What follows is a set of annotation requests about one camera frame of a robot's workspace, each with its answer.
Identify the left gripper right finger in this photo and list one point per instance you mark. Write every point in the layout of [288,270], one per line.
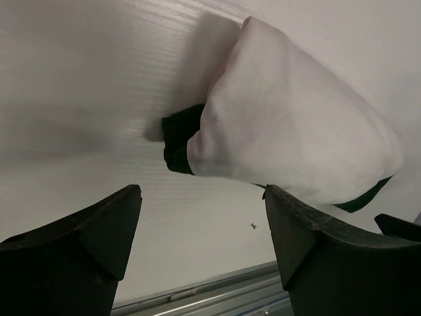
[330,267]

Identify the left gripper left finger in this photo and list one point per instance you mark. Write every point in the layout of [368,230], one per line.
[71,266]

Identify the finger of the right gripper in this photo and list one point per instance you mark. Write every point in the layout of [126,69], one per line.
[394,227]

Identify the cream and green t-shirt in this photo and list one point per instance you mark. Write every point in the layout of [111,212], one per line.
[275,116]

